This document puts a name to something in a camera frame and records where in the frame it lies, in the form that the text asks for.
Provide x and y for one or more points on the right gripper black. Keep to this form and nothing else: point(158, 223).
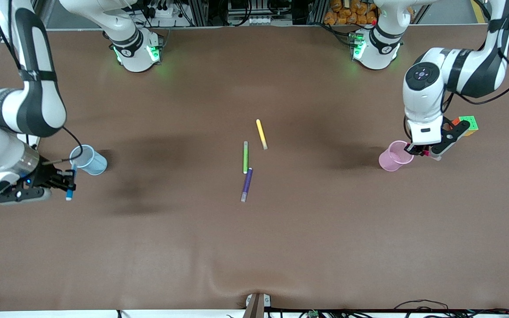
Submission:
point(44, 176)

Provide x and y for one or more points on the pink marker pen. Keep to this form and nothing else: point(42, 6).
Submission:
point(423, 152)

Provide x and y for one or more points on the blue marker pen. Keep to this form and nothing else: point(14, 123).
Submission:
point(69, 194)

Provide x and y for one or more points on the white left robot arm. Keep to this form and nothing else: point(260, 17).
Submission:
point(422, 101)

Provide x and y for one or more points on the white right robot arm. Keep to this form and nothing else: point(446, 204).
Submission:
point(38, 101)

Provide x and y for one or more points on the pink plastic cup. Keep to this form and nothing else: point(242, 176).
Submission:
point(391, 161)

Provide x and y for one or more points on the light blue plastic cup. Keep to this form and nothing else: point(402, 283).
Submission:
point(91, 163)

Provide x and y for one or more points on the colourful puzzle cube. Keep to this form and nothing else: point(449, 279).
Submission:
point(470, 121)

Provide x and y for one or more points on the orange snack bags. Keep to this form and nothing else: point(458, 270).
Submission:
point(343, 15)

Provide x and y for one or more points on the yellow marker pen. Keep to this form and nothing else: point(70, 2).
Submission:
point(261, 132)

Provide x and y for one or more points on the green marker pen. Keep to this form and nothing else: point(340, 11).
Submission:
point(245, 157)

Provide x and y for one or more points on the purple marker pen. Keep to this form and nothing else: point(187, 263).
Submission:
point(247, 183)

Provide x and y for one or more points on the brown table cover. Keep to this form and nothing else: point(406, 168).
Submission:
point(254, 247)

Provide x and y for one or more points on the small green circuit board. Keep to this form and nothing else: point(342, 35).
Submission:
point(313, 314)

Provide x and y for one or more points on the grey electronics box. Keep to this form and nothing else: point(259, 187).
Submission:
point(259, 20)

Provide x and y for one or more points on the white power strip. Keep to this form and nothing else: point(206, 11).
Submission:
point(166, 12)

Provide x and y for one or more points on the metal table edge clamp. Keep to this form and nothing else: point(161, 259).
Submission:
point(257, 304)

